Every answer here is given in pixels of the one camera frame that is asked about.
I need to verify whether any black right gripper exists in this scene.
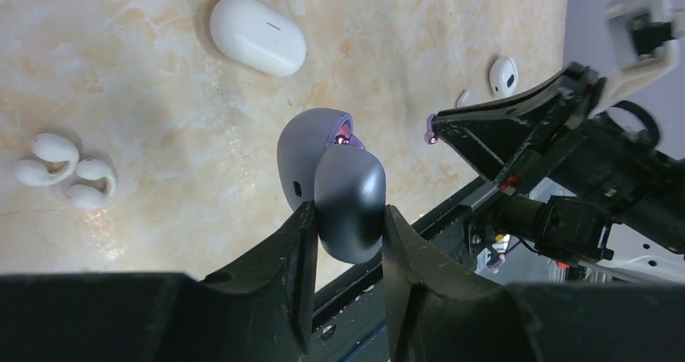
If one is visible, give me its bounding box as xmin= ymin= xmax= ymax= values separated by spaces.
xmin=431 ymin=62 xmax=684 ymax=231

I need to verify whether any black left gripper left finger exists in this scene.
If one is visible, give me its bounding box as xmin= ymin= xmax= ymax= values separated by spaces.
xmin=1 ymin=202 xmax=317 ymax=361

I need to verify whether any white open earbud case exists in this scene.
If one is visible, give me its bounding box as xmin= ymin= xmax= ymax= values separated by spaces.
xmin=488 ymin=57 xmax=519 ymax=99

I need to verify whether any lavender charging case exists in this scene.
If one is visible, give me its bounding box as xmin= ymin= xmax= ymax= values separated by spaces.
xmin=276 ymin=107 xmax=386 ymax=264

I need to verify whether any white stem earbud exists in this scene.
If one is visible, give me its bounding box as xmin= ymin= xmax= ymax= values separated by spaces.
xmin=455 ymin=90 xmax=470 ymax=108

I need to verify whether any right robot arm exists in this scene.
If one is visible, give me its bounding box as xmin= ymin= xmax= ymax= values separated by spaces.
xmin=428 ymin=62 xmax=684 ymax=280

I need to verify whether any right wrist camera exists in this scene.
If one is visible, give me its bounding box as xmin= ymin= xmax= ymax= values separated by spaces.
xmin=588 ymin=0 xmax=684 ymax=118

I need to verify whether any white oval charging case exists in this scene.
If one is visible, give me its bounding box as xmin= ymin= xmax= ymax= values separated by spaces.
xmin=209 ymin=0 xmax=307 ymax=78

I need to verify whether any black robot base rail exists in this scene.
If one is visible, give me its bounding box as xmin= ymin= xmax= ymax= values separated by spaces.
xmin=310 ymin=175 xmax=515 ymax=362

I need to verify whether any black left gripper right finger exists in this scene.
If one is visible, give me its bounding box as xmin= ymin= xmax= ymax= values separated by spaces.
xmin=382 ymin=205 xmax=684 ymax=361

